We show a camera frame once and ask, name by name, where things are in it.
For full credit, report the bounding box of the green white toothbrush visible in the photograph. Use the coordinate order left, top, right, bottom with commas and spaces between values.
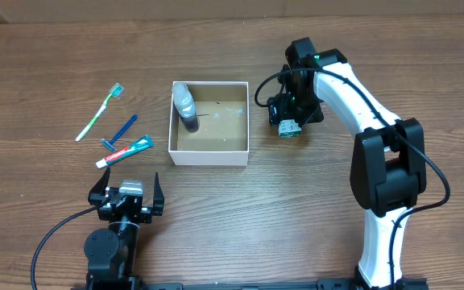
75, 83, 124, 142

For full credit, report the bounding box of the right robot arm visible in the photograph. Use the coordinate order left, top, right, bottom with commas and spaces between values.
168, 38, 428, 289

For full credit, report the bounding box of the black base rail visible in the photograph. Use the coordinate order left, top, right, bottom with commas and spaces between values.
70, 275, 429, 290

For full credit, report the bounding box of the green white soap box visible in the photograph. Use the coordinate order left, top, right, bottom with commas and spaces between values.
278, 119, 301, 138

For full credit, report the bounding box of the blue disposable razor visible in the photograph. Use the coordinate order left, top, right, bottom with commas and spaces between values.
101, 114, 138, 152

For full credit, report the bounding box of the clear bottle with black cap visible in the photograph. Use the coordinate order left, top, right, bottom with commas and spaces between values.
172, 83, 199, 133

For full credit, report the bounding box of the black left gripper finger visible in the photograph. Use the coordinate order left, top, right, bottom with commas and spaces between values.
152, 172, 164, 216
88, 168, 110, 201

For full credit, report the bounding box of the white cardboard box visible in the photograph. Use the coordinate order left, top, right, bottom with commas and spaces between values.
168, 81, 250, 167

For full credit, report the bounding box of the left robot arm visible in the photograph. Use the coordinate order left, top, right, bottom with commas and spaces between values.
84, 168, 153, 290

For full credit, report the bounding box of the Colgate toothpaste tube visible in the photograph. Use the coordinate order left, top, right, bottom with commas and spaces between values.
95, 135, 155, 169

